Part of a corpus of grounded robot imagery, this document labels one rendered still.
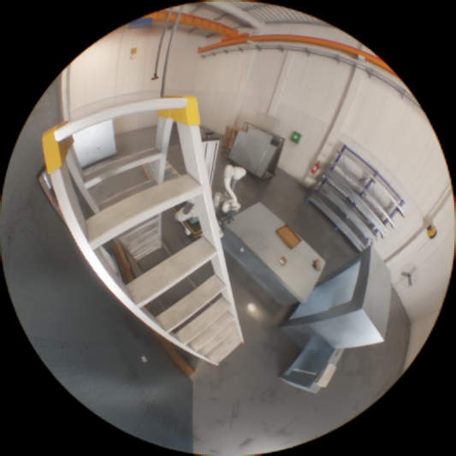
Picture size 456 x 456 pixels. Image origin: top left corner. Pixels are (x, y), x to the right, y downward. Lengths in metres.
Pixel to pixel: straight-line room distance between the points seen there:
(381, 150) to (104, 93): 13.47
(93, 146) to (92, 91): 5.25
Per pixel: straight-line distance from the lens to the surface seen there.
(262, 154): 4.55
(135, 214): 0.33
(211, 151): 2.07
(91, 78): 11.56
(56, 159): 0.33
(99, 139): 7.04
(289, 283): 2.13
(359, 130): 6.06
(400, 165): 6.21
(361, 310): 1.57
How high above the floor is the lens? 2.32
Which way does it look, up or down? 50 degrees down
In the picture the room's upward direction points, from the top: 18 degrees clockwise
